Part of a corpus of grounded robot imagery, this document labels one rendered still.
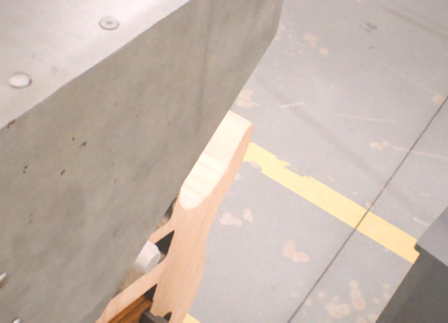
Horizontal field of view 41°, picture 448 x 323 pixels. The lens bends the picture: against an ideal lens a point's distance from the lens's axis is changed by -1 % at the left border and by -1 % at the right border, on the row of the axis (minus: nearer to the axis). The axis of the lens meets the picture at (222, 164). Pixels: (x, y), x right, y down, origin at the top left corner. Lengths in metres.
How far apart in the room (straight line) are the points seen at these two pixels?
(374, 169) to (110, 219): 2.13
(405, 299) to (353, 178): 0.95
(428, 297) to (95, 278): 1.14
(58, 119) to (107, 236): 0.08
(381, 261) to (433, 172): 0.50
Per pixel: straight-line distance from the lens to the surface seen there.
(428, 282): 1.32
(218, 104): 0.26
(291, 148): 2.31
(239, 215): 2.06
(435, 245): 1.26
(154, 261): 0.46
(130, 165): 0.22
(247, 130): 0.63
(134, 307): 0.65
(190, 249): 0.68
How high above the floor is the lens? 1.64
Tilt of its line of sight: 48 degrees down
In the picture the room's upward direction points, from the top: 10 degrees clockwise
